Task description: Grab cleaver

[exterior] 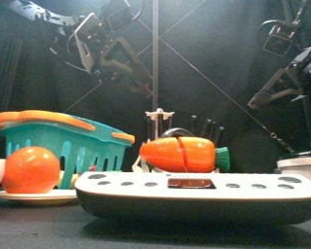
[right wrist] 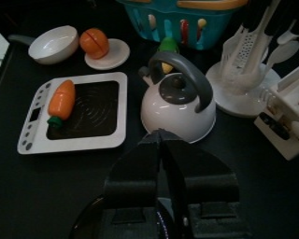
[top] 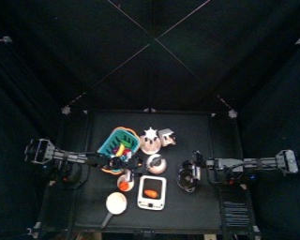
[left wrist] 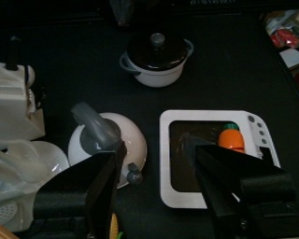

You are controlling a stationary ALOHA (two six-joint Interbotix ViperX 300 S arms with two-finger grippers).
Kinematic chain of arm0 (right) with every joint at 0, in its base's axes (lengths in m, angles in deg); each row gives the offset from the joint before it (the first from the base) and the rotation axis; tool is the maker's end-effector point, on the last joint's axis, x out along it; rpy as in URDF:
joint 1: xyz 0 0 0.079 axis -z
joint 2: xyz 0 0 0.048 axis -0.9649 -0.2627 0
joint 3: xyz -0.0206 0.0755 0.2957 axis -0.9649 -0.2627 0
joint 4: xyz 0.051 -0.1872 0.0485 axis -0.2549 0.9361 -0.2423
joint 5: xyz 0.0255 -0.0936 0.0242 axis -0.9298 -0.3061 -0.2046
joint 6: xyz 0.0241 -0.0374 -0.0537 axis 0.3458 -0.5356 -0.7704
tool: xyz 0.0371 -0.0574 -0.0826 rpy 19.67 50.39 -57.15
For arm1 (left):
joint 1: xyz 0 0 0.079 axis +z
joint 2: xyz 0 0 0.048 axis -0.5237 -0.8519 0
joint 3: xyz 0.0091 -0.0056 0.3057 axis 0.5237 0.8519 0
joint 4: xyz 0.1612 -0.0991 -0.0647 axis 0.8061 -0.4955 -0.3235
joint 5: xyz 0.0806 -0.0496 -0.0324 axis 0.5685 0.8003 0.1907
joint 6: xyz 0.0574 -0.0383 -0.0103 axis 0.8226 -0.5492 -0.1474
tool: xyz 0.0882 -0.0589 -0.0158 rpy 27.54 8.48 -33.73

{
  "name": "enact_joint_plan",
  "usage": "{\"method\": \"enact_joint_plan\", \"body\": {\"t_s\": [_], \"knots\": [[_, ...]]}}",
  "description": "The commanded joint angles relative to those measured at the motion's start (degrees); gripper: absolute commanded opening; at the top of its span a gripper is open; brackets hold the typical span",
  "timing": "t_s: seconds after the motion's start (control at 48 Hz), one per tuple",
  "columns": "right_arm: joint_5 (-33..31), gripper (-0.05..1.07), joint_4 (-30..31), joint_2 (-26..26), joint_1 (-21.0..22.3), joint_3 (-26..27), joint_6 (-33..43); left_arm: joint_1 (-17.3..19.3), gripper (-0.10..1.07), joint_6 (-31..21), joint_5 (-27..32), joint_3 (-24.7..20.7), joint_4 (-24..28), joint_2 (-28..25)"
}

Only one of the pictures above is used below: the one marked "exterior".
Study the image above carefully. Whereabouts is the black round toy utensil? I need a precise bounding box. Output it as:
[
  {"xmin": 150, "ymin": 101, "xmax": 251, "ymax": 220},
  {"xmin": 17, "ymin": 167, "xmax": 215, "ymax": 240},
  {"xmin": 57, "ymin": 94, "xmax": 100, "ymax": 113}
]
[{"xmin": 159, "ymin": 126, "xmax": 196, "ymax": 139}]

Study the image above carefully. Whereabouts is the orange toy carrot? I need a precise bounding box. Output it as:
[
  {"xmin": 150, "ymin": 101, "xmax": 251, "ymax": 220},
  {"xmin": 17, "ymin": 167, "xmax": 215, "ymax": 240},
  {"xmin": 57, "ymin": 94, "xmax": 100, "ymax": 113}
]
[{"xmin": 139, "ymin": 135, "xmax": 231, "ymax": 174}]

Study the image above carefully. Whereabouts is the orange toy egg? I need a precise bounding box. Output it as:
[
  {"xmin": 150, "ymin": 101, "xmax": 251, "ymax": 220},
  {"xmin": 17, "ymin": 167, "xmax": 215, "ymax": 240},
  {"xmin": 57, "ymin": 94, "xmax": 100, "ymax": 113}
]
[{"xmin": 1, "ymin": 146, "xmax": 61, "ymax": 195}]

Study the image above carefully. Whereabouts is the white kitchen scale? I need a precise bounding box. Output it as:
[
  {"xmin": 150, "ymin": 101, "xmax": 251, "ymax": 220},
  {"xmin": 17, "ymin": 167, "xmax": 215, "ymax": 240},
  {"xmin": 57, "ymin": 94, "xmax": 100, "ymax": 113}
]
[{"xmin": 73, "ymin": 170, "xmax": 311, "ymax": 227}]

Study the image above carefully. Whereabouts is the grey vertical frame pole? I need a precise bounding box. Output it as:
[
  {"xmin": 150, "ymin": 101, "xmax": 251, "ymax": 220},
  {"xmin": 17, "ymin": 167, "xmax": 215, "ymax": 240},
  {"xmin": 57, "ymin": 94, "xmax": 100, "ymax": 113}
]
[{"xmin": 152, "ymin": 0, "xmax": 160, "ymax": 112}]

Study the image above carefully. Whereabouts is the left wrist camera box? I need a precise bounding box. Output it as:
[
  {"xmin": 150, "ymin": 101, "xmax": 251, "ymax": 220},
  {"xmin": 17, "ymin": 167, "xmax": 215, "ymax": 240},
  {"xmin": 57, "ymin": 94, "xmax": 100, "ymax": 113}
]
[{"xmin": 99, "ymin": 0, "xmax": 144, "ymax": 33}]

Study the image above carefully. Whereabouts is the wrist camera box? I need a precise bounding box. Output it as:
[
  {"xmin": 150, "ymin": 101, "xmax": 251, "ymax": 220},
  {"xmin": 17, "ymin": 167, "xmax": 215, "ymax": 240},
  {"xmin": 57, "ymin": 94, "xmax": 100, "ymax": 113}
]
[
  {"xmin": 258, "ymin": 18, "xmax": 299, "ymax": 57},
  {"xmin": 99, "ymin": 0, "xmax": 144, "ymax": 33}
]

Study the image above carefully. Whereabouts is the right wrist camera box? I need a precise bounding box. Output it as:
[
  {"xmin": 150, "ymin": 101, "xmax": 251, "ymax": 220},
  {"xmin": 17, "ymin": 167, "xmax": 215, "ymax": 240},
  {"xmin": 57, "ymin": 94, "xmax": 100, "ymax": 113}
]
[{"xmin": 258, "ymin": 18, "xmax": 299, "ymax": 57}]

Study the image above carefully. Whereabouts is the black utensil handle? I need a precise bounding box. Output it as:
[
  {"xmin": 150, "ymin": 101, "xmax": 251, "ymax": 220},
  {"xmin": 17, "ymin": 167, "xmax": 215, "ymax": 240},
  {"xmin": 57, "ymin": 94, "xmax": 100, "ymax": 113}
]
[
  {"xmin": 200, "ymin": 118, "xmax": 212, "ymax": 139},
  {"xmin": 208, "ymin": 121, "xmax": 218, "ymax": 140},
  {"xmin": 214, "ymin": 125, "xmax": 227, "ymax": 149}
]

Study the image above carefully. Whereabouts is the teal basket with orange handles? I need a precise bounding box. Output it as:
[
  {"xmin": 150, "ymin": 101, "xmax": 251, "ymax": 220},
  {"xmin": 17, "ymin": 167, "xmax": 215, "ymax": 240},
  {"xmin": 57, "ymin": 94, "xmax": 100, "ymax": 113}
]
[{"xmin": 0, "ymin": 110, "xmax": 136, "ymax": 190}]

